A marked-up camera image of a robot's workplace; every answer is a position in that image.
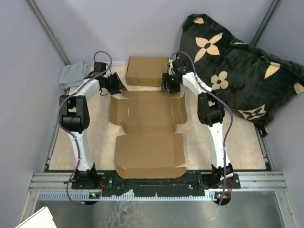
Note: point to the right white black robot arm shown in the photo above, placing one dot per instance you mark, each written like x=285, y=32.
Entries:
x=210, y=112

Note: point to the aluminium rail frame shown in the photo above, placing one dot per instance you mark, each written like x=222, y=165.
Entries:
x=253, y=199

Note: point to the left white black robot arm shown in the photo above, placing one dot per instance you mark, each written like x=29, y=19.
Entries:
x=73, y=117

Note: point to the grey folded cloth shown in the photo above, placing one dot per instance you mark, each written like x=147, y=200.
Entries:
x=73, y=75

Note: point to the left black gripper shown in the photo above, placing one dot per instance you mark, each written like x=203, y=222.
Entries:
x=118, y=85

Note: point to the brown cardboard box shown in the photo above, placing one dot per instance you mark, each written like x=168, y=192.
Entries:
x=150, y=147
x=146, y=71

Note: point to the white board corner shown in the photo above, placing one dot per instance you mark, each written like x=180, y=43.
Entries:
x=40, y=219

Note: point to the grey corner post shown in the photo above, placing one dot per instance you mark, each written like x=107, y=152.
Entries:
x=48, y=31
x=274, y=4

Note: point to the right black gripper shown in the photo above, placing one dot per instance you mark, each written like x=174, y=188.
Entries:
x=165, y=79

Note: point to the left grey corner post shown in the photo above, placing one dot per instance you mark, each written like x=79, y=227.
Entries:
x=48, y=31

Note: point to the right grey corner post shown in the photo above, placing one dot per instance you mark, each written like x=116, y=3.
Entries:
x=274, y=4

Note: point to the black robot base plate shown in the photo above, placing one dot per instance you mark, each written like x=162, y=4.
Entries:
x=193, y=183

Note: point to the black plush flower cushion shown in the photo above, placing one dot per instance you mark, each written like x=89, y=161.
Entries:
x=254, y=83

